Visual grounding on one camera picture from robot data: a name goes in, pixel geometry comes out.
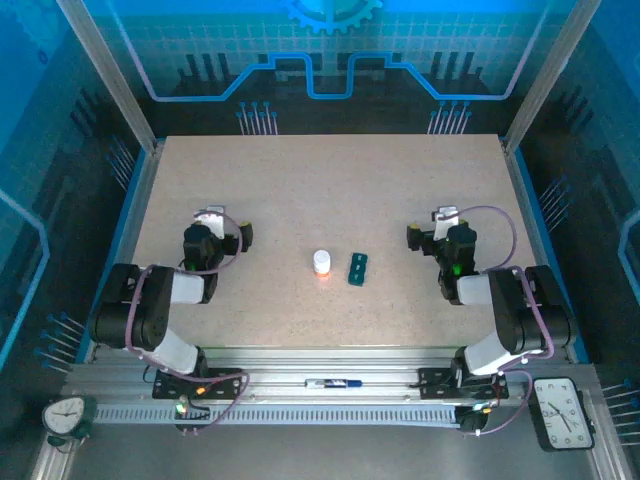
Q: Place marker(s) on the aluminium frame post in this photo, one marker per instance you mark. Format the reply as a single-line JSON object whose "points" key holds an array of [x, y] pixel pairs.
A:
{"points": [[551, 70], [111, 70]]}

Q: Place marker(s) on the white bottle cap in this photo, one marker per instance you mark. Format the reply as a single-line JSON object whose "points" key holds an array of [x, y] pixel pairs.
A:
{"points": [[322, 257]]}

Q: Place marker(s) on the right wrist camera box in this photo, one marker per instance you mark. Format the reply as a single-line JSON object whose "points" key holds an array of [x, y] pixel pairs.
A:
{"points": [[444, 220]]}

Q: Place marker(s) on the teal pill organizer box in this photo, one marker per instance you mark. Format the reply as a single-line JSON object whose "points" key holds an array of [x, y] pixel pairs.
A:
{"points": [[359, 270]]}

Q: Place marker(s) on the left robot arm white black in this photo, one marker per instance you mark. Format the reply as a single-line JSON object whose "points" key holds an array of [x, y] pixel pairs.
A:
{"points": [[185, 290]]}

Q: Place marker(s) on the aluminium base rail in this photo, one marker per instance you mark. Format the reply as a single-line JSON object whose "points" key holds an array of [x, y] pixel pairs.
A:
{"points": [[280, 370]]}

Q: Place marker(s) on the round analog clock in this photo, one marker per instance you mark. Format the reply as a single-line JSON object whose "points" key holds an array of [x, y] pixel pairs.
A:
{"points": [[64, 415]]}

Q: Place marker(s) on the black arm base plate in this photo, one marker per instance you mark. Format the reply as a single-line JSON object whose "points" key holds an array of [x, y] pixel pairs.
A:
{"points": [[432, 382], [170, 387]]}

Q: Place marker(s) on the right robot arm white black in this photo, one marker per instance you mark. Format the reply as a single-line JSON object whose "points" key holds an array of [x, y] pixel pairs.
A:
{"points": [[510, 310]]}

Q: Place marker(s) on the blue white marker pen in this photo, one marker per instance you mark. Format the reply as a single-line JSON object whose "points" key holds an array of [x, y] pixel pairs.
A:
{"points": [[335, 384]]}

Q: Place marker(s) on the square black analog clock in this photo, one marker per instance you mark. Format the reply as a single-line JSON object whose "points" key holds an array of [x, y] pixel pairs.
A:
{"points": [[562, 415]]}

